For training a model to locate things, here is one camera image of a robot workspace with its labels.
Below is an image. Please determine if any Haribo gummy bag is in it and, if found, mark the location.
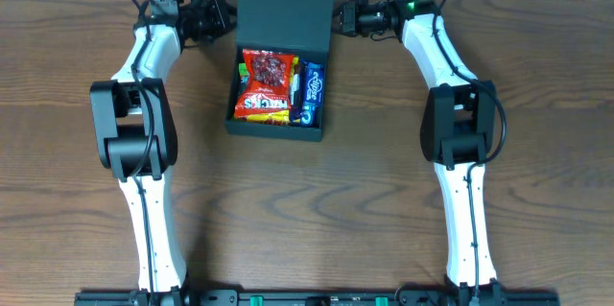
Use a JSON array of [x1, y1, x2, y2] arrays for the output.
[[238, 62, 249, 96]]

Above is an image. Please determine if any blue Eclipse mint pack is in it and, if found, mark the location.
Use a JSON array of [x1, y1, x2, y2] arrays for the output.
[[303, 62, 325, 106]]

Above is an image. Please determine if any dark green box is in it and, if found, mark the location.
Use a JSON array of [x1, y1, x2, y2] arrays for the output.
[[224, 0, 338, 143]]

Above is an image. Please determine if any dark blue chocolate bar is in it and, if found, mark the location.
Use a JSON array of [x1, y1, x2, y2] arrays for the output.
[[290, 62, 303, 122]]

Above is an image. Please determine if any red Hacks candy bag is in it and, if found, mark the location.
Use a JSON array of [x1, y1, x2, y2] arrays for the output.
[[233, 48, 295, 121]]

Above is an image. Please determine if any blue Oreo cookie pack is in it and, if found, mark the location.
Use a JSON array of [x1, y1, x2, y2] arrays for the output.
[[289, 105, 318, 128]]

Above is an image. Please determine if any yellow snack bag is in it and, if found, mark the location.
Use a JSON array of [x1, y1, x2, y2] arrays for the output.
[[244, 55, 301, 126]]

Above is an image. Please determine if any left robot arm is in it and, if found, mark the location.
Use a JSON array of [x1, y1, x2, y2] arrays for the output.
[[89, 0, 237, 305]]

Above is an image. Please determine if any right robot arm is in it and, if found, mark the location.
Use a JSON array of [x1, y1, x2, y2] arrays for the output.
[[332, 0, 505, 305]]

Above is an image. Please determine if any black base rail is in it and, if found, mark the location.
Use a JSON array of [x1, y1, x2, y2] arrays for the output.
[[74, 288, 561, 306]]

